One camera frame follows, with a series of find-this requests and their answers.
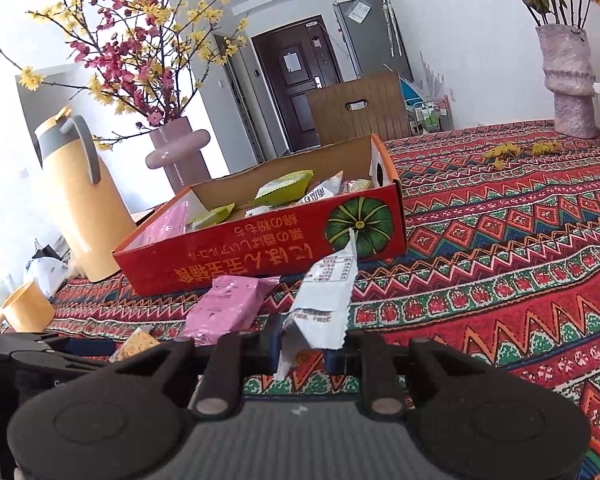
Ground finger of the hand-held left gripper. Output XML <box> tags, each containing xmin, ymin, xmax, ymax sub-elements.
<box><xmin>0</xmin><ymin>331</ymin><xmax>117</xmax><ymax>357</ymax></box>
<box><xmin>10</xmin><ymin>349</ymin><xmax>108</xmax><ymax>373</ymax></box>

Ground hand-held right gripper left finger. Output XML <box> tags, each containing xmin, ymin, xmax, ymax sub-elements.
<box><xmin>97</xmin><ymin>330</ymin><xmax>281</xmax><ymax>420</ymax></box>

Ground yellow cup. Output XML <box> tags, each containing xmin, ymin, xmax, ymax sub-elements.
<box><xmin>0</xmin><ymin>280</ymin><xmax>57</xmax><ymax>333</ymax></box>

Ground textured pink vase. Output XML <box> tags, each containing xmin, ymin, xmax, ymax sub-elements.
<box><xmin>536</xmin><ymin>24</ymin><xmax>599</xmax><ymax>140</ymax></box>

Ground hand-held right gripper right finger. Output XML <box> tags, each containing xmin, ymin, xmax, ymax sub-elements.
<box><xmin>324</xmin><ymin>332</ymin><xmax>486</xmax><ymax>421</ymax></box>

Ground yellow thermos jug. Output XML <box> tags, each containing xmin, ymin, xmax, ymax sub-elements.
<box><xmin>34</xmin><ymin>106</ymin><xmax>138</xmax><ymax>283</ymax></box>

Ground fallen yellow petals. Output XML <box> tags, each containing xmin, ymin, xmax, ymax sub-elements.
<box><xmin>484</xmin><ymin>140</ymin><xmax>563</xmax><ymax>170</ymax></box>

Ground wire rack with bottles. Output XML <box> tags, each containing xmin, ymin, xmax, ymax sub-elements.
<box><xmin>405</xmin><ymin>100</ymin><xmax>453</xmax><ymax>134</ymax></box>

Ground pink and yellow blossom branches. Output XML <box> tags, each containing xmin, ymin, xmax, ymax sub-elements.
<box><xmin>0</xmin><ymin>0</ymin><xmax>253</xmax><ymax>153</ymax></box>

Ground dark brown door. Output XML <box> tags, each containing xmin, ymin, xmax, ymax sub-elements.
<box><xmin>251</xmin><ymin>15</ymin><xmax>345</xmax><ymax>153</ymax></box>

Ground brown chair back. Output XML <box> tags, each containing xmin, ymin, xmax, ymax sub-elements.
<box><xmin>305</xmin><ymin>71</ymin><xmax>412</xmax><ymax>146</ymax></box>

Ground pink snack packet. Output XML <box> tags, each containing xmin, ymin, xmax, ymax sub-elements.
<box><xmin>182</xmin><ymin>275</ymin><xmax>282</xmax><ymax>347</ymax></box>
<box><xmin>132</xmin><ymin>200</ymin><xmax>192</xmax><ymax>253</ymax></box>

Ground pink glass vase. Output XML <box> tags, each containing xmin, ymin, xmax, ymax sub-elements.
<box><xmin>145</xmin><ymin>116</ymin><xmax>212</xmax><ymax>196</ymax></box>

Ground white plastic bag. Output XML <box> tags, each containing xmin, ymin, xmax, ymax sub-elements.
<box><xmin>24</xmin><ymin>255</ymin><xmax>72</xmax><ymax>300</ymax></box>

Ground white folded umbrella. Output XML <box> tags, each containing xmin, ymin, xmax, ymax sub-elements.
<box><xmin>377</xmin><ymin>0</ymin><xmax>398</xmax><ymax>58</ymax></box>

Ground red cardboard box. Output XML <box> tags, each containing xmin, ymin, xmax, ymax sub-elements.
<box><xmin>112</xmin><ymin>133</ymin><xmax>409</xmax><ymax>297</ymax></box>

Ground grey refrigerator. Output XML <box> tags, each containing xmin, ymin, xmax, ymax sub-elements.
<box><xmin>332</xmin><ymin>0</ymin><xmax>413</xmax><ymax>83</ymax></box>

